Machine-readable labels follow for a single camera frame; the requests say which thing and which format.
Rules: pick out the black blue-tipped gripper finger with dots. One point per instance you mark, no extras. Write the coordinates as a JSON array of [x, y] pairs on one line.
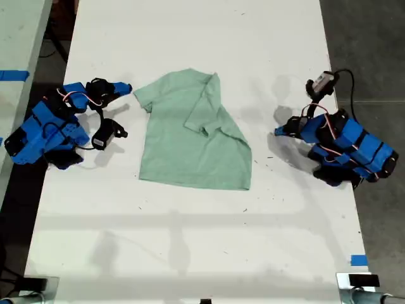
[[108, 98]]

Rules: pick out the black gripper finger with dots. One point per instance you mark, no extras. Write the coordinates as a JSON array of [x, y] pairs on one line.
[[291, 122]]

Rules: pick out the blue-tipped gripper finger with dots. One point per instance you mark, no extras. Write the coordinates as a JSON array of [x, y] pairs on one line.
[[281, 130]]

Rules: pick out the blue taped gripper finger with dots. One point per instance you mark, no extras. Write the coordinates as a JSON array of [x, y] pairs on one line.
[[121, 88]]

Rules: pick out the pale green T-shirt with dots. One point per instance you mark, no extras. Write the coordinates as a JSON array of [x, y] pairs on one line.
[[177, 142]]

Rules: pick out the blue and black arm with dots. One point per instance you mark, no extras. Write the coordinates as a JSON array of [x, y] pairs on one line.
[[41, 133], [357, 149]]

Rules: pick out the white side table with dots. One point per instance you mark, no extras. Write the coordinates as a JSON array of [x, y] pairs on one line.
[[19, 63]]

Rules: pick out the long blue tape strip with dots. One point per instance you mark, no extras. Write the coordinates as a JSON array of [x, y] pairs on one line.
[[12, 75]]

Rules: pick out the small blue tape square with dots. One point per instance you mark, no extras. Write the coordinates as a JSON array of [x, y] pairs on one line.
[[359, 260]]

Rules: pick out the metal table clamp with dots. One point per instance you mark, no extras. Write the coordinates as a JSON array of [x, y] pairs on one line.
[[41, 285], [343, 288]]

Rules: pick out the grey metal pipe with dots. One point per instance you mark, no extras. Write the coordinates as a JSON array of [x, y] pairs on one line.
[[379, 298]]

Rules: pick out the black camera stalk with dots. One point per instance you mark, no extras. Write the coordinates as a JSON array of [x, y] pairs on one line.
[[314, 106]]

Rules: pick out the black camera box, white label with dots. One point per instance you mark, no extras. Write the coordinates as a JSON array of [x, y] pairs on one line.
[[102, 136]]

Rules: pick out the silver and black camera box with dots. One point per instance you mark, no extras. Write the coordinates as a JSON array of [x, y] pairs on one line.
[[322, 81]]

